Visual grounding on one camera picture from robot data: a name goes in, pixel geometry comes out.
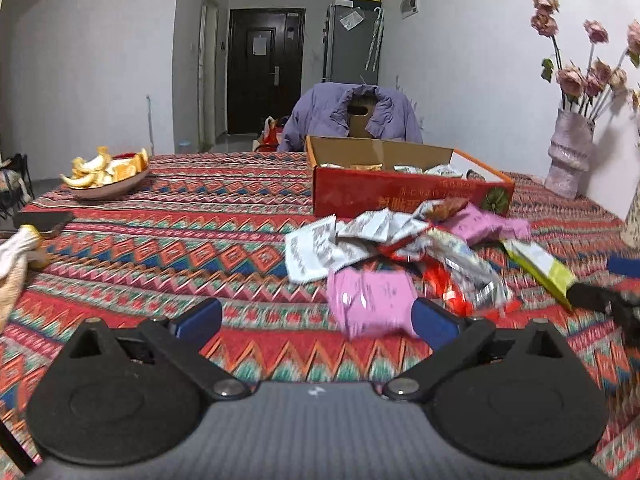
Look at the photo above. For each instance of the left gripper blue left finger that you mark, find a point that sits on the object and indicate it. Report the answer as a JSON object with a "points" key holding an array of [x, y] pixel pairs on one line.
{"points": [[197, 326]]}

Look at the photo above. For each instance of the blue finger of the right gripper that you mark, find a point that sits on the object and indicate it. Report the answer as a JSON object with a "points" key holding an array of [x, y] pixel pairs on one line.
{"points": [[592, 297], [628, 267]]}

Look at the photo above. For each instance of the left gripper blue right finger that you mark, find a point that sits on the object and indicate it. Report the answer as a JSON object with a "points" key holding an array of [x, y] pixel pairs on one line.
{"points": [[435, 325]]}

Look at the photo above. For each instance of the lime green snack packet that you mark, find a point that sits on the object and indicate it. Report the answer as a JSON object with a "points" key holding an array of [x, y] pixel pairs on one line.
{"points": [[553, 275]]}

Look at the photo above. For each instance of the pink snack packet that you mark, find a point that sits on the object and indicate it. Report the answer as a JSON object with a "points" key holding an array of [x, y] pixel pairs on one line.
{"points": [[474, 226], [371, 303]]}

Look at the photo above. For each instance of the white printed snack packet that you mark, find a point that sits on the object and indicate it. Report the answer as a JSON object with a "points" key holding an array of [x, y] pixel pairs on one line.
{"points": [[314, 251]]}

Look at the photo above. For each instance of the left hand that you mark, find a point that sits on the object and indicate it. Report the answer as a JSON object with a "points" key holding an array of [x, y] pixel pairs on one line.
{"points": [[19, 252]]}

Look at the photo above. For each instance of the red silver snack packet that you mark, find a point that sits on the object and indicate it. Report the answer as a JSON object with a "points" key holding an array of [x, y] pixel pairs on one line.
{"points": [[453, 274]]}

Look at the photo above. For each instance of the patterned red tablecloth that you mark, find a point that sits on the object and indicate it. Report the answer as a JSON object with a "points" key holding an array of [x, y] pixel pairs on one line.
{"points": [[213, 225]]}

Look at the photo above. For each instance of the white snack packet upper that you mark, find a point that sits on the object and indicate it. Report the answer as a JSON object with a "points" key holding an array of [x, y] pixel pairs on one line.
{"points": [[382, 227]]}

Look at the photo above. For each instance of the pink ceramic vase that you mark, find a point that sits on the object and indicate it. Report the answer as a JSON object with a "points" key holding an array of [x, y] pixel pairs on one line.
{"points": [[570, 150]]}

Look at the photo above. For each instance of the bowl of orange peels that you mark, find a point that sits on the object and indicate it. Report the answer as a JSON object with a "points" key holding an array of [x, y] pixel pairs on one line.
{"points": [[107, 176]]}

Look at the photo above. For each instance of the red cardboard box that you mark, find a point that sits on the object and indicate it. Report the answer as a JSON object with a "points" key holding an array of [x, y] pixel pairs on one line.
{"points": [[354, 175]]}

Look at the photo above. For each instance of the brown chair back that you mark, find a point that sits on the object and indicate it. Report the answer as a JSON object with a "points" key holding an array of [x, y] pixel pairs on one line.
{"points": [[359, 113]]}

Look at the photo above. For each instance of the purple puffer jacket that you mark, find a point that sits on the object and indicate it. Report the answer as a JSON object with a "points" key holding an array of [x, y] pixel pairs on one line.
{"points": [[326, 110]]}

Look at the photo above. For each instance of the dark entrance door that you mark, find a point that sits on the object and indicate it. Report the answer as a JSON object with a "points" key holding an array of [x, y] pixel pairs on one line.
{"points": [[265, 64]]}

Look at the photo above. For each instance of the grey cabinet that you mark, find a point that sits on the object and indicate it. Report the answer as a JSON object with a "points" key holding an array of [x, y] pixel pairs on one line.
{"points": [[352, 43]]}

